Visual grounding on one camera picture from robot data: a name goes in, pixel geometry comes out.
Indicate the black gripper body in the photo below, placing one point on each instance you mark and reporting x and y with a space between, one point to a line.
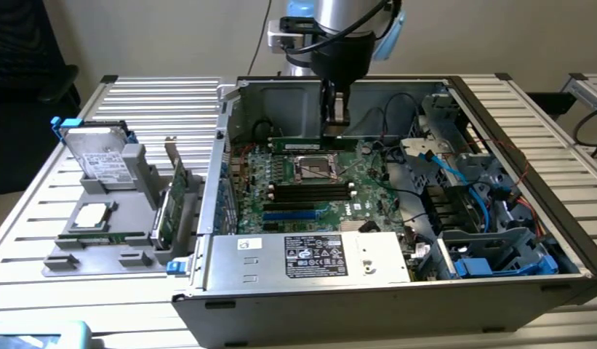
342 60

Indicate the green RAM stick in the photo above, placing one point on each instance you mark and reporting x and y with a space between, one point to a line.
99 237
298 145

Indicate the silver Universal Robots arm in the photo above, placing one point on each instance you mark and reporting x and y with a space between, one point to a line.
334 14

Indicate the black RAM slot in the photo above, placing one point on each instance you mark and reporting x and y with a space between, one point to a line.
312 198
310 185
310 189
310 193

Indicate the metal CPU socket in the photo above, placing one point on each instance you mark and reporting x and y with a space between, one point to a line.
313 167

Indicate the green Dell motherboard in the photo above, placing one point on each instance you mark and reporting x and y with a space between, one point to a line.
370 203

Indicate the black expansion slot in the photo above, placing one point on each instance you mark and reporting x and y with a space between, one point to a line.
289 207

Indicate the blue expansion slot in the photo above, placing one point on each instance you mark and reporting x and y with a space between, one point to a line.
293 216

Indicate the green graphics card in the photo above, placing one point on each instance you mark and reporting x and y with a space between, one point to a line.
174 203

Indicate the silver power supply unit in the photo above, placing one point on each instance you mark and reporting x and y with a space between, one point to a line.
264 261

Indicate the grey metal disk bay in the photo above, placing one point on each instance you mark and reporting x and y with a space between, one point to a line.
492 240

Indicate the grey plastic parts rack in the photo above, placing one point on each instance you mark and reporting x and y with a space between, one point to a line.
129 218

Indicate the blue plastic disk carrier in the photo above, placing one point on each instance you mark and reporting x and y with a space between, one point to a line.
477 267

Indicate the metal slat side table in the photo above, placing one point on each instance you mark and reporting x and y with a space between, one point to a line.
589 91

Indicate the blue case latch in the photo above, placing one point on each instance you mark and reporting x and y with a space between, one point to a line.
175 266

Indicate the open black PC case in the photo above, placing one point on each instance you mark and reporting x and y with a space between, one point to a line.
376 312

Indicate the silver CPU chip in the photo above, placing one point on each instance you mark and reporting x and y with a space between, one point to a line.
90 217

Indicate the black office chair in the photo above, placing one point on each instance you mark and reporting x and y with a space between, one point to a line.
17 91

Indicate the teal plastic object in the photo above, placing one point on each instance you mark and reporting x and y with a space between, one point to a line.
37 336

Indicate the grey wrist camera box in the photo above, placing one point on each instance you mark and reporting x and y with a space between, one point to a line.
285 34

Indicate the silver hard disk blue bracket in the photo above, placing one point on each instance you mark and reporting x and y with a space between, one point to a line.
97 152

